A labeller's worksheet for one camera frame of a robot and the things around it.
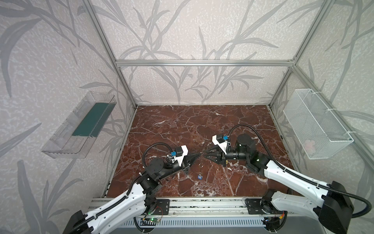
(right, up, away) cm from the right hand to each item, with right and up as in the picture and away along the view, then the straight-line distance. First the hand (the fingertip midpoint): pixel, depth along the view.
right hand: (206, 149), depth 69 cm
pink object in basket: (+53, +1, +5) cm, 54 cm away
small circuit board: (-28, -37, +3) cm, 46 cm away
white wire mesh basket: (+49, +8, -7) cm, 50 cm away
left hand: (-2, 0, -5) cm, 5 cm away
